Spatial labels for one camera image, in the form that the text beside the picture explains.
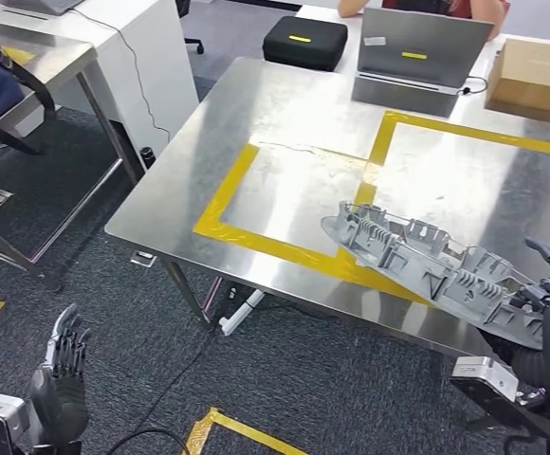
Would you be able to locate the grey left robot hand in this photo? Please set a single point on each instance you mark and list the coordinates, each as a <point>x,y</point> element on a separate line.
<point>59,402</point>

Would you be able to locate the grey plastic wheel hubcap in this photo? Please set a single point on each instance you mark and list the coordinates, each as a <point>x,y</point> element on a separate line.
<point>427,270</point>

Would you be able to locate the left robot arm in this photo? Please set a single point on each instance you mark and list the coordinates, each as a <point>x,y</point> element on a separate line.
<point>52,451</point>

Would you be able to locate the steel workbench table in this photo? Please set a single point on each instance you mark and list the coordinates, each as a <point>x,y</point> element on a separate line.
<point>304,107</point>

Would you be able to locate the white power strip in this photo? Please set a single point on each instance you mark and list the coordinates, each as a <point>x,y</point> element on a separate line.
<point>239,314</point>

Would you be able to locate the small black cylinder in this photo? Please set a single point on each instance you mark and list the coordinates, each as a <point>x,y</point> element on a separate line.
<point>148,157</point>

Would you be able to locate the brown cardboard box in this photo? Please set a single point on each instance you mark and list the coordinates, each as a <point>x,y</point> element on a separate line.
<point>533,75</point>

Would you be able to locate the steel side table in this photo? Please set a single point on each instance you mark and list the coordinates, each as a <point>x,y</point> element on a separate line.
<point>42,56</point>

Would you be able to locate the silver open laptop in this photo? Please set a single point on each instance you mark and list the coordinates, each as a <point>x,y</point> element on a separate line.
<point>421,50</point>

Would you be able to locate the white desk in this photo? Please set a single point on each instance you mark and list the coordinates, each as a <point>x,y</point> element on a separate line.
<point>152,63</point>

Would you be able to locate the grey laptop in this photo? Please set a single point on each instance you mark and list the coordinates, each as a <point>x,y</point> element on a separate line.
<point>42,5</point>

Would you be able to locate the black office chair base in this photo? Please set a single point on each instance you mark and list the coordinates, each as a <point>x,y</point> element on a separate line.
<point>194,45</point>

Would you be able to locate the black zip case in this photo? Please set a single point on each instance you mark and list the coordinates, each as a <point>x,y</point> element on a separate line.
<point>304,44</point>

